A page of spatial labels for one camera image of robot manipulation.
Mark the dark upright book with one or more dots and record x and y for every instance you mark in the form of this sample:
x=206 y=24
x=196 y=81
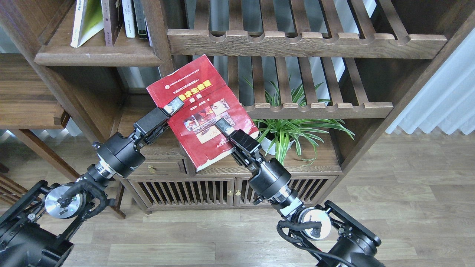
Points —
x=140 y=20

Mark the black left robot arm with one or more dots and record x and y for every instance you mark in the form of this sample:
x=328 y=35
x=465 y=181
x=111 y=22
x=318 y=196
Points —
x=36 y=231

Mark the pale upright book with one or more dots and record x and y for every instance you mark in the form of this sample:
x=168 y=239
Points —
x=147 y=27

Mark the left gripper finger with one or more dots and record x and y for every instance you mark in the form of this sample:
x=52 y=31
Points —
x=173 y=106

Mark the maroon book white characters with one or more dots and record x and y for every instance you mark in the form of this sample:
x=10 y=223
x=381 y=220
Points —
x=113 y=19

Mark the white upright book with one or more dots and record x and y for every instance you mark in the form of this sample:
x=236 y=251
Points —
x=129 y=20

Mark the white plant pot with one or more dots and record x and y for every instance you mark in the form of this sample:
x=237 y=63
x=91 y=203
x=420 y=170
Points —
x=269 y=146

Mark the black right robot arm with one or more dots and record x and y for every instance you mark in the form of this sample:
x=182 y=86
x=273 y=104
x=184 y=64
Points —
x=329 y=234

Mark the red book with photos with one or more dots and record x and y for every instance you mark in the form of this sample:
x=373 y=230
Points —
x=206 y=98

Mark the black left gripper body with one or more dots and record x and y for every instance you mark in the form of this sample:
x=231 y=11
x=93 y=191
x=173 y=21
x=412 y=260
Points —
x=121 y=155

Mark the yellow green book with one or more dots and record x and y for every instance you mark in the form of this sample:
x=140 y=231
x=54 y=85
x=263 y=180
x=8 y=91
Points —
x=87 y=22

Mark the brass drawer knob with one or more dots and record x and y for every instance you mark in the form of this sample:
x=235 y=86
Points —
x=151 y=169

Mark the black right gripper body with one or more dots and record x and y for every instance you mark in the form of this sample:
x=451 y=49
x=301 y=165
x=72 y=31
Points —
x=269 y=178

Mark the white curtain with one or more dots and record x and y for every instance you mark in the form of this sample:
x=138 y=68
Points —
x=447 y=102

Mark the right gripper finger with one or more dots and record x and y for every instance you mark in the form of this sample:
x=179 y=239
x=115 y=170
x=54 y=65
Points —
x=224 y=127

